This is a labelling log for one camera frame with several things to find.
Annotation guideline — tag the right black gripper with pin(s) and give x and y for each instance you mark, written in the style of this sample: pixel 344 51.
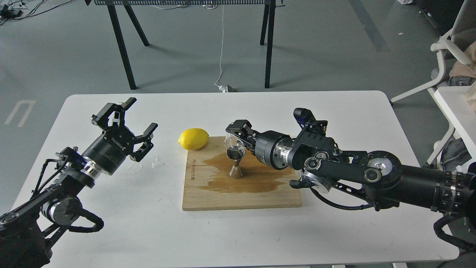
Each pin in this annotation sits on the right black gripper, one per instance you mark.
pixel 266 147

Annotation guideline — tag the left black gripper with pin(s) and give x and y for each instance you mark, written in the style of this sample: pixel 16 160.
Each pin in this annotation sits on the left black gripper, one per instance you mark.
pixel 110 149

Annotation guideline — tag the steel jigger measuring cup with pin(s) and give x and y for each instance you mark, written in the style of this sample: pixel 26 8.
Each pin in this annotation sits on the steel jigger measuring cup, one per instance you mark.
pixel 235 163

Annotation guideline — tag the small clear glass cup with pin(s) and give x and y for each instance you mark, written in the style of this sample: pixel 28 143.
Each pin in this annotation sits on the small clear glass cup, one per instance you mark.
pixel 233 143

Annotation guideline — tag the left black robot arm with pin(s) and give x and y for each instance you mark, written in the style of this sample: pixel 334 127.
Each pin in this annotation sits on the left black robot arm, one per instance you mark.
pixel 29 232

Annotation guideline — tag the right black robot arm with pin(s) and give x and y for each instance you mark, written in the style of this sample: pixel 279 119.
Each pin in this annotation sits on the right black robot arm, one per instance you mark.
pixel 356 180

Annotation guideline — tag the yellow lemon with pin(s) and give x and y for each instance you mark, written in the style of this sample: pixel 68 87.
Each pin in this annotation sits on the yellow lemon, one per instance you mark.
pixel 193 138

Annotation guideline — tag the wooden cutting board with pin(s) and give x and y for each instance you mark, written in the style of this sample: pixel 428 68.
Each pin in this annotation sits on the wooden cutting board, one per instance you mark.
pixel 208 186

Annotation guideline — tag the black metal frame table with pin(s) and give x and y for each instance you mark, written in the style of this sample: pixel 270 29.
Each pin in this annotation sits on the black metal frame table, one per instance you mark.
pixel 168 34

